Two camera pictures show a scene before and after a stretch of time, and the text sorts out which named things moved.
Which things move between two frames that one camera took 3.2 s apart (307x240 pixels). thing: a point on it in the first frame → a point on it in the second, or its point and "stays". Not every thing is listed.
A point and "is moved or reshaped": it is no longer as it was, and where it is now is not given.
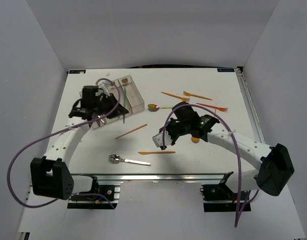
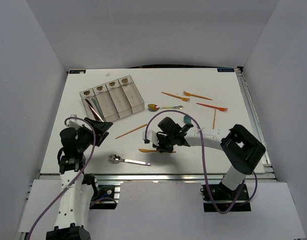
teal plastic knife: x=124 y=101 is moved or reshaped
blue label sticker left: x=71 y=71 stays
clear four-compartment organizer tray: x=130 y=98 stays
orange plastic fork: x=221 y=109 stays
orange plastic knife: x=143 y=153 is moved or reshaped
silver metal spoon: x=115 y=159 stays
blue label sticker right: x=225 y=69 stays
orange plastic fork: x=187 y=94 stays
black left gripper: x=111 y=99 → x=101 y=127
